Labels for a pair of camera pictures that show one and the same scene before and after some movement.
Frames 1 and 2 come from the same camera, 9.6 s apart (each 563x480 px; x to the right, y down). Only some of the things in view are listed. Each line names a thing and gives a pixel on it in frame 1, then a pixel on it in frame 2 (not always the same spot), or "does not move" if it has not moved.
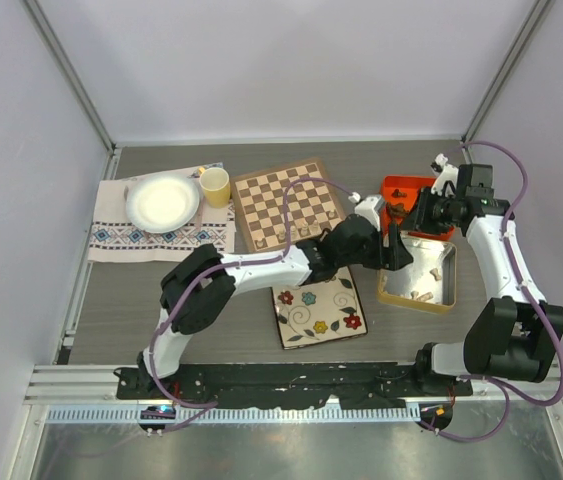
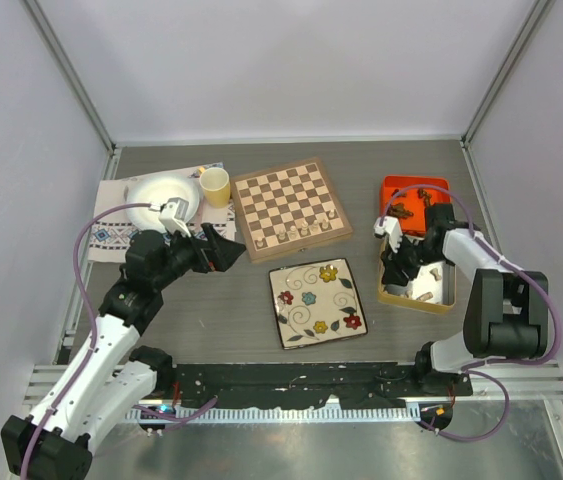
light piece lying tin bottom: [425, 297] does not move
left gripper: [392, 256] to [212, 253]
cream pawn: [281, 231] does not move
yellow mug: [215, 183] does not move
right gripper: [422, 221] to [394, 264]
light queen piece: [303, 224] does not move
